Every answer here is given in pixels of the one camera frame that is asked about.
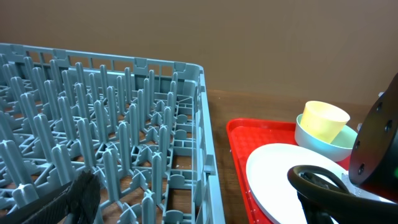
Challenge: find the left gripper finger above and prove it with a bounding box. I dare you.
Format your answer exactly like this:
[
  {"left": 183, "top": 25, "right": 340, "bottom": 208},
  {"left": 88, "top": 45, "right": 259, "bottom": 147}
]
[{"left": 1, "top": 171, "right": 101, "bottom": 224}]

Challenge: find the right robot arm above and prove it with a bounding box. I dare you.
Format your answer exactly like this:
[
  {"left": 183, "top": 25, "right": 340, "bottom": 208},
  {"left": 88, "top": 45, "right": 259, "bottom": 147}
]
[{"left": 349, "top": 76, "right": 397, "bottom": 203}]

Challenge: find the grey dishwasher rack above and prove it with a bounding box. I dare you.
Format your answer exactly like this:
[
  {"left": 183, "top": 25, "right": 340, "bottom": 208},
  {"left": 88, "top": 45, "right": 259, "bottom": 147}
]
[{"left": 1, "top": 44, "right": 225, "bottom": 223}]

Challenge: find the red plastic tray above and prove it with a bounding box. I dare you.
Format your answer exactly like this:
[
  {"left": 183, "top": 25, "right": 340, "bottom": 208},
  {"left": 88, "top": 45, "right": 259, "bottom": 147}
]
[{"left": 226, "top": 118, "right": 349, "bottom": 223}]

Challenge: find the large light blue plate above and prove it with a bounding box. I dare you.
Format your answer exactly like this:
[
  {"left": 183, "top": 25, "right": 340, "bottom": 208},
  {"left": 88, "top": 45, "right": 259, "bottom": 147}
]
[{"left": 245, "top": 142, "right": 396, "bottom": 224}]

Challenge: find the yellow plastic cup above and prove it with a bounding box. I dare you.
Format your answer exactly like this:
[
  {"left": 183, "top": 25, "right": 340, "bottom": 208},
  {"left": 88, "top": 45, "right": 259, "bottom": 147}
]
[{"left": 300, "top": 101, "right": 350, "bottom": 143}]

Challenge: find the light green bowl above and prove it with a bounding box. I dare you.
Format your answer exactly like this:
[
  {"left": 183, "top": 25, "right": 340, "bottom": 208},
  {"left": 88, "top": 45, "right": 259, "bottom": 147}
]
[{"left": 295, "top": 114, "right": 358, "bottom": 162}]

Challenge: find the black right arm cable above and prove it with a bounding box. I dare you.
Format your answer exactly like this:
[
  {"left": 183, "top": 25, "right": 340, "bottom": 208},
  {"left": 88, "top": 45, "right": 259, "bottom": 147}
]
[{"left": 286, "top": 164, "right": 398, "bottom": 224}]

